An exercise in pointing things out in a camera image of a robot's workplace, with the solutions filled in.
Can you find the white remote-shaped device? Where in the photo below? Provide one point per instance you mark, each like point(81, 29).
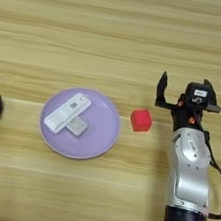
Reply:
point(66, 112)

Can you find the grey square block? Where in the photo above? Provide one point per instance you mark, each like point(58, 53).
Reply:
point(79, 127)

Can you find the red cube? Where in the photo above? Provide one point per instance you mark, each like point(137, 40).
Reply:
point(141, 120)

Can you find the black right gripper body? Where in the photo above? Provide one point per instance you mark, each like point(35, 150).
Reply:
point(185, 119)

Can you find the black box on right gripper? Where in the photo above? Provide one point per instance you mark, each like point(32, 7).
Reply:
point(198, 95)

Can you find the round purple plate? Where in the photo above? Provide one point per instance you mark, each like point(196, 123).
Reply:
point(98, 137)

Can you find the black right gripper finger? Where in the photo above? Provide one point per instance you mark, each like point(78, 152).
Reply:
point(210, 87)
point(162, 87)

